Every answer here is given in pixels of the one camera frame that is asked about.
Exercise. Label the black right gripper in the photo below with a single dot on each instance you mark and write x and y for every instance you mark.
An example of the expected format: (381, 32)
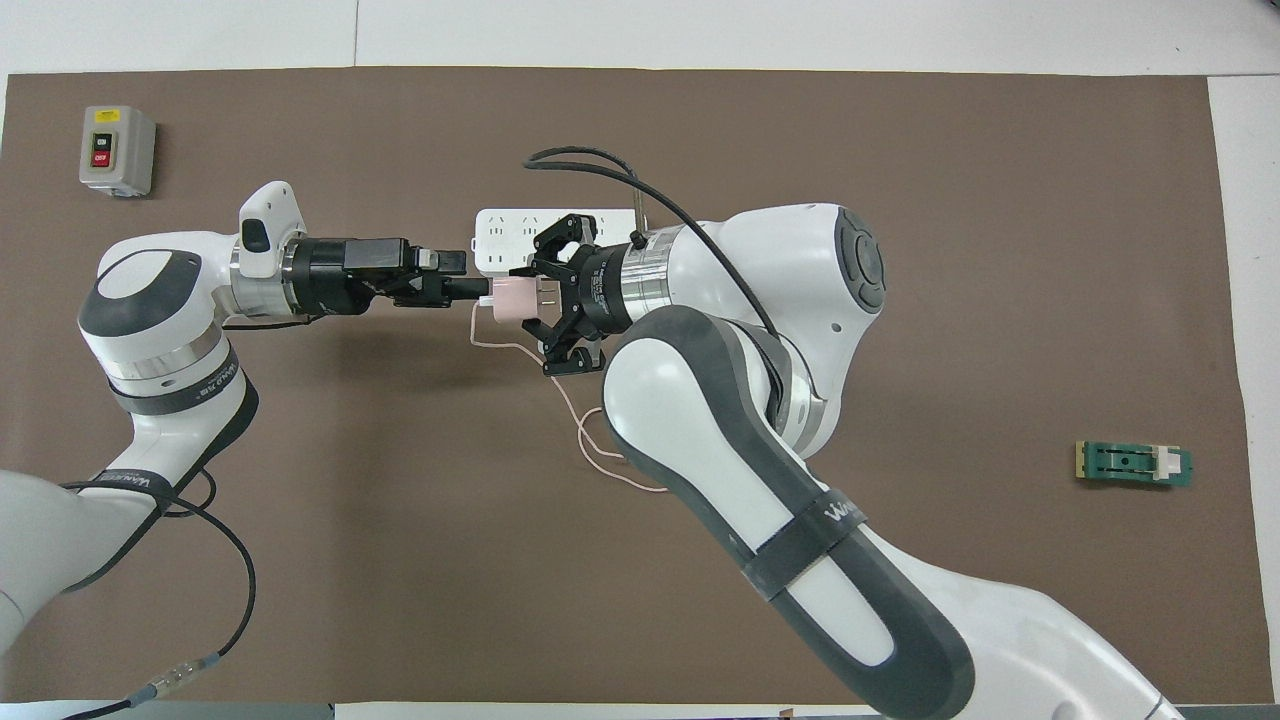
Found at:
(600, 290)

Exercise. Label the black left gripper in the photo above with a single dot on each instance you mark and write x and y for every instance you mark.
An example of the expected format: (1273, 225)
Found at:
(350, 275)

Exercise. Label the pink usb charger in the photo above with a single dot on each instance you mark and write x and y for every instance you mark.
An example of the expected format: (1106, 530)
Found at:
(512, 300)

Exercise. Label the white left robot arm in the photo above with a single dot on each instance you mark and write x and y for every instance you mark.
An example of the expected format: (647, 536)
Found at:
(150, 330)

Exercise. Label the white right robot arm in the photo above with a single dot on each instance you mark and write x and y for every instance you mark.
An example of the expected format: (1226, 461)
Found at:
(760, 420)

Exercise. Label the white power strip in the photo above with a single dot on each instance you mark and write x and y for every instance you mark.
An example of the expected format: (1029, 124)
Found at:
(505, 235)

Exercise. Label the brown table mat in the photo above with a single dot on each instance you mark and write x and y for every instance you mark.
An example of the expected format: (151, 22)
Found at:
(400, 600)

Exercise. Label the grey on-off switch box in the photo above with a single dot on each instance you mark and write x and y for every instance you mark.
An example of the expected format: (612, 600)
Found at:
(125, 150)

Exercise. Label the green knife switch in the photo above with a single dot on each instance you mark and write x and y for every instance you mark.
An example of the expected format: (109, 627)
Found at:
(1130, 463)

